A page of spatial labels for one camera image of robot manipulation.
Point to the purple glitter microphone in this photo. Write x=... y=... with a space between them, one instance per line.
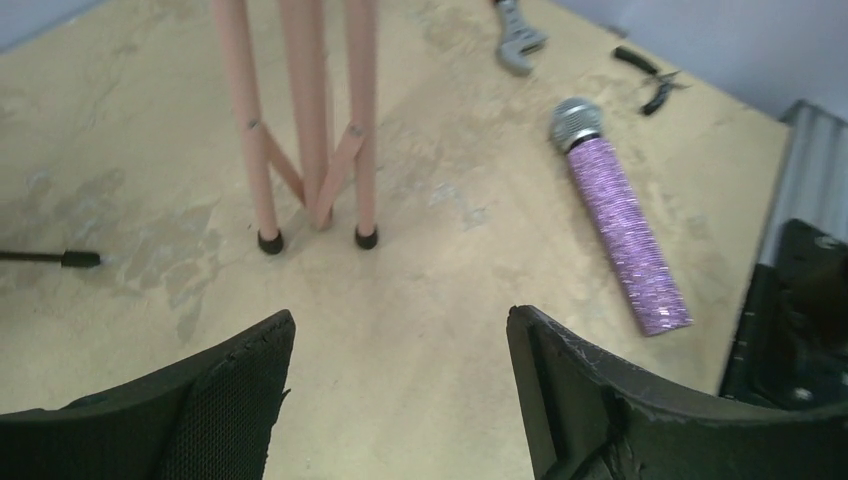
x=635 y=256

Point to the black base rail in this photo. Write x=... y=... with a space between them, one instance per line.
x=790 y=348

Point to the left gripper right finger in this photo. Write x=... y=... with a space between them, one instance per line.
x=589 y=414

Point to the pink music stand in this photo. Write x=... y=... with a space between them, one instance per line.
x=317 y=183

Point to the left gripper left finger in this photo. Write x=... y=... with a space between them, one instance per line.
x=208 y=416

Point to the red handled tool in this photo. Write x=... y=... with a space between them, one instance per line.
x=517 y=39

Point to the black handled pliers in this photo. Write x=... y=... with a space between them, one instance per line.
x=665 y=82

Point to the aluminium frame profile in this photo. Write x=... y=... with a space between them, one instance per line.
x=812 y=183

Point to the black microphone shock mount stand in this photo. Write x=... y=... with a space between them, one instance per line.
x=67 y=259

